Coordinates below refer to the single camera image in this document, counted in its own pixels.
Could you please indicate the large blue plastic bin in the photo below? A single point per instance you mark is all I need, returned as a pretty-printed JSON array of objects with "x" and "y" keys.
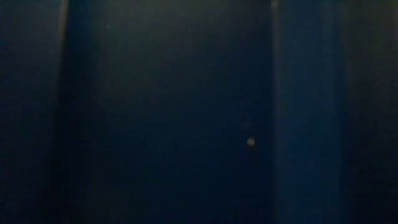
[{"x": 199, "y": 112}]

